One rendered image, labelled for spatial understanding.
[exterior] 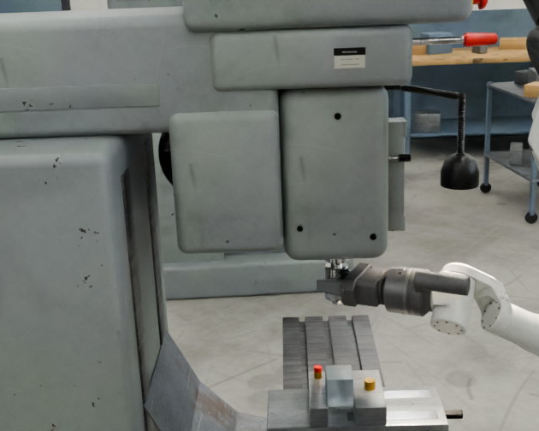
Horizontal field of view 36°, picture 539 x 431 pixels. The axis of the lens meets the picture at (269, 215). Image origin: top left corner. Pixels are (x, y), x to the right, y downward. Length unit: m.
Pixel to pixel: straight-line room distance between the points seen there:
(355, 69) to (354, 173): 0.18
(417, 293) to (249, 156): 0.40
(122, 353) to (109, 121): 0.40
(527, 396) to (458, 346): 0.51
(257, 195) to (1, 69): 0.48
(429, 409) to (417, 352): 2.35
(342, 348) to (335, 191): 0.71
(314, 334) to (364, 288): 0.62
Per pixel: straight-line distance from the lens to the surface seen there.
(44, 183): 1.39
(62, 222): 1.40
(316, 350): 2.10
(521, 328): 1.61
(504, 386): 3.86
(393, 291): 1.57
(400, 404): 1.75
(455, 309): 1.54
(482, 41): 1.46
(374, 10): 1.40
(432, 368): 3.96
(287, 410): 1.72
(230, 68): 1.42
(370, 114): 1.45
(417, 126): 7.52
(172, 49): 1.43
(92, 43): 1.45
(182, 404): 1.78
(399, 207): 1.59
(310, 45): 1.41
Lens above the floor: 1.86
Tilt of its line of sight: 18 degrees down
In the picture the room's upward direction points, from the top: 2 degrees counter-clockwise
